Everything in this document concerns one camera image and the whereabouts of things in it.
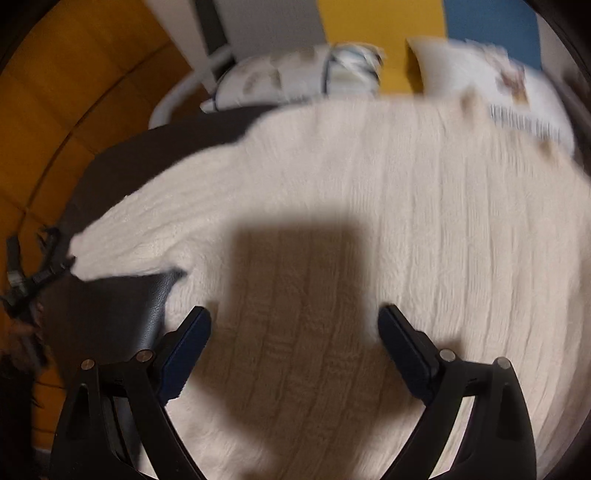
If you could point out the white deer print pillow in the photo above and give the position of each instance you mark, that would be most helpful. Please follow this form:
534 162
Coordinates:
461 78

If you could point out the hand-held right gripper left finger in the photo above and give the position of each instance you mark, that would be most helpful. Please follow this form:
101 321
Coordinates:
184 355

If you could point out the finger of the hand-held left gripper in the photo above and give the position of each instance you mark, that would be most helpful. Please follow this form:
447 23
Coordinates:
51 242
55 270

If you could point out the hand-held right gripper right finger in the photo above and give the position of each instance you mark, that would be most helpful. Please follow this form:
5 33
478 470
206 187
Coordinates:
406 350

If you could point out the triangle pattern pillow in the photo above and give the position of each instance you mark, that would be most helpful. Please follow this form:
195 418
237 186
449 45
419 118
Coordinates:
286 76

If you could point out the grey yellow blue sofa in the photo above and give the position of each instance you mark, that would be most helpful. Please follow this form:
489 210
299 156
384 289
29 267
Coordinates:
383 27

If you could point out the cream knit sweater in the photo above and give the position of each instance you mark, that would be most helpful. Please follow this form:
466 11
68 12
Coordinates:
369 230

